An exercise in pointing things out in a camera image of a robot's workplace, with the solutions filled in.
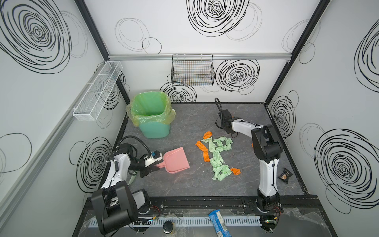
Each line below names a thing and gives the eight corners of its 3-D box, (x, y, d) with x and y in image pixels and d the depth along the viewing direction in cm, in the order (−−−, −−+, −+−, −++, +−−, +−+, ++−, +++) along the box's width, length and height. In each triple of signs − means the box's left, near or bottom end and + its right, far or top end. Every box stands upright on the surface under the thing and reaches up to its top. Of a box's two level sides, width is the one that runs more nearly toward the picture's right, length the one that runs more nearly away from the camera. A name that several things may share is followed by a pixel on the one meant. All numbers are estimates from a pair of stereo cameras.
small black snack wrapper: (278, 177, 85) (279, 175, 83) (282, 168, 88) (284, 167, 87) (286, 183, 83) (288, 182, 81) (291, 174, 86) (293, 173, 84)
